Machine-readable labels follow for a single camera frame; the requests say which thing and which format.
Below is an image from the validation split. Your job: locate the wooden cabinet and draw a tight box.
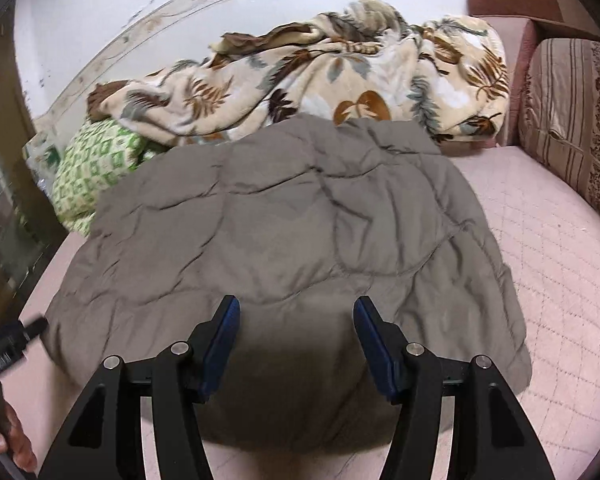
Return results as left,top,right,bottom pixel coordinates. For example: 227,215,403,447
0,0,70,333

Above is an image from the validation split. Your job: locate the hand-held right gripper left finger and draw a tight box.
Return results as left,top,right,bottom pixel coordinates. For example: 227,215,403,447
37,295,241,480

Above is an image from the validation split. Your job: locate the leaf print blanket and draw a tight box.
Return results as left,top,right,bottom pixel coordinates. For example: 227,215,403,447
86,0,512,148

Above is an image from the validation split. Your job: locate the green patterned pillow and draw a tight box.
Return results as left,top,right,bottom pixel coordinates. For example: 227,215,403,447
50,118,165,239

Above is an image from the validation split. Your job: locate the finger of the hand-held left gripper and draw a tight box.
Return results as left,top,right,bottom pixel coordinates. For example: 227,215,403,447
22,315,49,343

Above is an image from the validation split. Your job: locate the person's left hand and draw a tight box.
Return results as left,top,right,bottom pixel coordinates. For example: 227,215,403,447
0,402,39,473

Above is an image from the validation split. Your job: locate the white green plastic bag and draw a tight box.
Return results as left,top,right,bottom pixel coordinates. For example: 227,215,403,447
26,141,61,183

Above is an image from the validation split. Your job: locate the grey puffer jacket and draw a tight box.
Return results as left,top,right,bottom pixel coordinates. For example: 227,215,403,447
44,112,534,455

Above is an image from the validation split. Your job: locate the striped floral cushion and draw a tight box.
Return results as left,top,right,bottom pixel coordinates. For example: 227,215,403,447
517,36,600,235

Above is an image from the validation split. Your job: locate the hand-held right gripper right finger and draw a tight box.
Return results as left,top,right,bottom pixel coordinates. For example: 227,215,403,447
353,296,557,480

